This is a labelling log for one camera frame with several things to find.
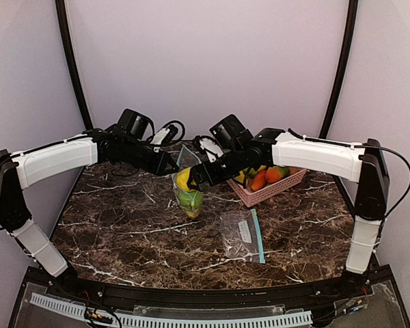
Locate large yellow toy fruit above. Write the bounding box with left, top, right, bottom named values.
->
left=175, top=168, right=195, bottom=192

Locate white slotted cable duct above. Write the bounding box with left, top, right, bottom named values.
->
left=29, top=292, right=314, bottom=328

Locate black right corner frame post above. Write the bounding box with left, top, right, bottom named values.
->
left=319, top=0, right=359, bottom=139

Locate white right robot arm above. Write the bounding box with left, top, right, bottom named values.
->
left=187, top=114, right=394, bottom=274

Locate small yellow toy lemon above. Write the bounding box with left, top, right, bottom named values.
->
left=185, top=209, right=201, bottom=219

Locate black corner frame post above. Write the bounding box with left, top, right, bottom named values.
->
left=55, top=0, right=94, bottom=130
left=319, top=0, right=359, bottom=139

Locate green orange toy mango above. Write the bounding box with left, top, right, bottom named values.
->
left=265, top=166, right=290, bottom=184

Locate black front frame rail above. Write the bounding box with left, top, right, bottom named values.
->
left=16, top=266, right=397, bottom=312

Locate black left corner frame post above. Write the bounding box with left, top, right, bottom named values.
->
left=55, top=0, right=94, bottom=130

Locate yellow toy banana piece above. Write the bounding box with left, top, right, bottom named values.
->
left=233, top=169, right=249, bottom=184

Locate pink perforated plastic basket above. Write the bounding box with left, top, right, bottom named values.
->
left=228, top=167, right=307, bottom=208

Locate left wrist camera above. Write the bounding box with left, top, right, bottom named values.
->
left=150, top=120, right=185, bottom=152

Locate red orange toy mango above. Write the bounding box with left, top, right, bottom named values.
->
left=250, top=170, right=267, bottom=192

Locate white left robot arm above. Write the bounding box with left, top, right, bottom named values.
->
left=0, top=109, right=185, bottom=279

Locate clear zip bag on table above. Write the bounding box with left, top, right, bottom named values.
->
left=219, top=208, right=266, bottom=264

